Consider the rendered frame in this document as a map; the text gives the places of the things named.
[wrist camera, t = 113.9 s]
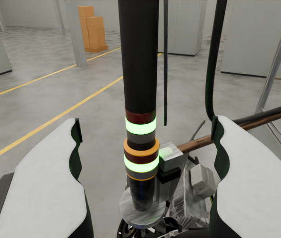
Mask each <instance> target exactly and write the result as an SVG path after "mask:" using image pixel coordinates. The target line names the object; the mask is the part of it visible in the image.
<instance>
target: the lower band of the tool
mask: <svg viewBox="0 0 281 238"><path fill-rule="evenodd" d="M155 140H156V143H155V146H154V147H153V148H151V149H149V150H146V151H136V150H133V149H131V148H130V147H129V146H128V145H127V138H126V139H125V141H124V144H123V145H124V149H125V150H126V151H127V152H128V153H129V154H131V155H134V156H148V155H151V154H153V153H154V152H156V151H157V150H158V148H159V141H158V139H157V138H156V137H155ZM127 160H128V159H127ZM154 161H155V160H154ZM152 162H153V161H152ZM152 162H150V163H152ZM131 163H133V162H131ZM133 164H137V163H133ZM146 164H149V163H146ZM138 165H145V164H138ZM129 169H130V168H129ZM130 170H131V169H130ZM152 170H153V169H152ZM132 171H133V170H132ZM150 171H151V170H150ZM134 172H137V171H134ZM146 172H149V171H146ZM139 173H144V172H139ZM156 174H157V173H156ZM156 174H155V175H156ZM155 175H154V176H155ZM154 176H153V177H154ZM130 177H131V176H130ZM153 177H151V178H153ZM131 178H132V179H135V178H133V177H131ZM151 178H148V179H135V180H140V181H144V180H149V179H151Z"/></svg>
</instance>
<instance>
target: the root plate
mask: <svg viewBox="0 0 281 238"><path fill-rule="evenodd" d="M185 231H187V229H182V232H185ZM173 232H174V235H175V236H176V235H178V234H180V233H182V232H180V233H179V232H178V229H177V230H174V231H173ZM163 236H164V237H165V238H170V237H169V233H167V234H165V235H162V236H160V237H158V238H161V237H163Z"/></svg>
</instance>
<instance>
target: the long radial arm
mask: <svg viewBox="0 0 281 238"><path fill-rule="evenodd" d="M195 166H196V165H195V164H194V163H193V162H192V161H190V160H189V159H187V162H186V165H185V167H184V170H183V173H182V175H181V178H180V180H179V183H178V186H177V188H176V191H175V193H174V199H173V201H172V203H171V206H170V215H169V217H172V218H177V216H178V217H180V216H182V217H183V216H185V217H188V218H190V216H193V217H194V216H195V217H197V218H199V219H201V218H208V217H207V210H206V203H205V199H203V198H202V197H201V196H199V195H198V193H197V192H196V191H195V190H194V189H193V187H192V184H191V169H192V168H193V167H195Z"/></svg>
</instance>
